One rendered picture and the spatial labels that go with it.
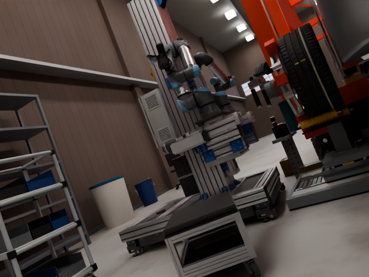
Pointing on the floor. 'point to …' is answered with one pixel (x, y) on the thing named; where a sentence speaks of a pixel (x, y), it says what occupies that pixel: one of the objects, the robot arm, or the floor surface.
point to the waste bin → (146, 192)
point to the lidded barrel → (113, 201)
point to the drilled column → (292, 155)
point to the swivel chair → (171, 162)
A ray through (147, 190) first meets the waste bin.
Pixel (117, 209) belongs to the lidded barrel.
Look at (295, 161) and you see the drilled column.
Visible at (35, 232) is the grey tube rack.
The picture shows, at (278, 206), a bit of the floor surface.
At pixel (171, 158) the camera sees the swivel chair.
